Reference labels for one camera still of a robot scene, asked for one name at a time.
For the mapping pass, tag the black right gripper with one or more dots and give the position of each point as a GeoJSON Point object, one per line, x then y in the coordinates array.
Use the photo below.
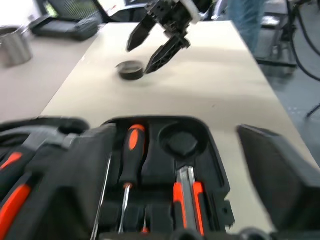
{"type": "Point", "coordinates": [170, 16]}

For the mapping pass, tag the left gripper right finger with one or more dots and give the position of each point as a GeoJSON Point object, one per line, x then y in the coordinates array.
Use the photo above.
{"type": "Point", "coordinates": [287, 190]}

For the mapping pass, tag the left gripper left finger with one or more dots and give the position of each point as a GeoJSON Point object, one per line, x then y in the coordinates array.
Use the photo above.
{"type": "Point", "coordinates": [70, 195]}

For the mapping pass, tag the black tape roll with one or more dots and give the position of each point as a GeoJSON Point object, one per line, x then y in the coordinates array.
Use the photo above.
{"type": "Point", "coordinates": [130, 75]}

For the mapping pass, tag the orange test pen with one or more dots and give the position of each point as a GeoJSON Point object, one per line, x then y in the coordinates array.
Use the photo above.
{"type": "Point", "coordinates": [145, 229]}

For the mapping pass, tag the orange black utility knife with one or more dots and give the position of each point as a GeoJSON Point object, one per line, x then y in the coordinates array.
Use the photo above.
{"type": "Point", "coordinates": [178, 200]}

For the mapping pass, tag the black tool case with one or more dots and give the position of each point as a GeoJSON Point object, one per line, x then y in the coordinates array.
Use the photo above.
{"type": "Point", "coordinates": [155, 170]}

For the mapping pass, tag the black mesh office chair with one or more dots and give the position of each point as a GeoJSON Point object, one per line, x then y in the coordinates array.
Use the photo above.
{"type": "Point", "coordinates": [72, 7]}

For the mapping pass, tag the dark grey handheld device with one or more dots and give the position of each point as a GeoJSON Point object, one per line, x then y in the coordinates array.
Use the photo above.
{"type": "Point", "coordinates": [65, 28]}

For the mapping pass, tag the person in blue jeans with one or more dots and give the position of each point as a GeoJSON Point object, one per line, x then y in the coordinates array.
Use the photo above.
{"type": "Point", "coordinates": [246, 25]}

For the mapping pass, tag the black equipment stand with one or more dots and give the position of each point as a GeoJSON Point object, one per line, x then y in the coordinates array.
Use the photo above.
{"type": "Point", "coordinates": [287, 32]}

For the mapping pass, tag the stainless steel cup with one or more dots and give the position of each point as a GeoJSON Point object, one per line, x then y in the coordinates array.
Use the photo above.
{"type": "Point", "coordinates": [13, 47]}

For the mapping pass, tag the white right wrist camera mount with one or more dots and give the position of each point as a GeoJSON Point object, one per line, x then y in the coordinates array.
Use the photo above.
{"type": "Point", "coordinates": [191, 10]}

